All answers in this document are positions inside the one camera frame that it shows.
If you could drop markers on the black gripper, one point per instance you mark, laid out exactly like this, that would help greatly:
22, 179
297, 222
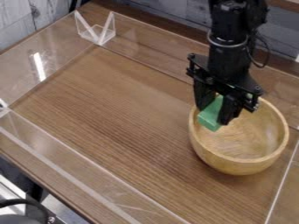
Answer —
222, 74

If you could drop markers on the green rectangular block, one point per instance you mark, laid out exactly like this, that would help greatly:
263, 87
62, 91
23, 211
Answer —
207, 117

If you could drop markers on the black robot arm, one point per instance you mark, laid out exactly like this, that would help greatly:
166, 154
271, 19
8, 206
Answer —
235, 18

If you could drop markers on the brown wooden bowl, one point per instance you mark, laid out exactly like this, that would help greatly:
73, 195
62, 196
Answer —
249, 145

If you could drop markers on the clear acrylic corner bracket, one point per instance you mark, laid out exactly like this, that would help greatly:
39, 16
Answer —
99, 34

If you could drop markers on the clear acrylic tray wall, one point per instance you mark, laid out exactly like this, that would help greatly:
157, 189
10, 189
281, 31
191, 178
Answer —
103, 198

